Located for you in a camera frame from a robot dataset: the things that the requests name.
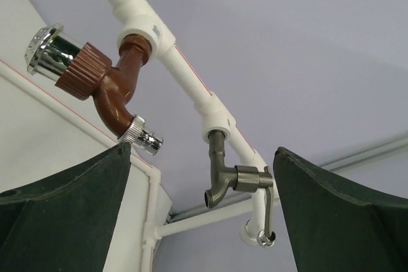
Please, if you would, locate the brown faucet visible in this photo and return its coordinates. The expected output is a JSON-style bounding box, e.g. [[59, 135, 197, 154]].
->
[[24, 24, 163, 155]]

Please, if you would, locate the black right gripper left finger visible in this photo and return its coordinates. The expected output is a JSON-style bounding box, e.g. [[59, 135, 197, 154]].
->
[[1, 144, 131, 271]]

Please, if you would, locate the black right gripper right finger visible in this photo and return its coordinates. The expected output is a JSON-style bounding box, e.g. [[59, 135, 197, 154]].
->
[[273, 147, 407, 272]]

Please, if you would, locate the white PVC pipe frame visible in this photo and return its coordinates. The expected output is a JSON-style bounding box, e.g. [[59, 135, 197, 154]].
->
[[1, 0, 265, 271]]

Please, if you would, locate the dark bronze installed faucet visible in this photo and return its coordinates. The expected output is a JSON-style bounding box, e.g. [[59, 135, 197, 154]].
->
[[205, 130, 276, 248]]

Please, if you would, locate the white installed faucet chrome tip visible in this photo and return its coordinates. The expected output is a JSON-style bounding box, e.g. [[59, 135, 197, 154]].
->
[[240, 219, 276, 248]]

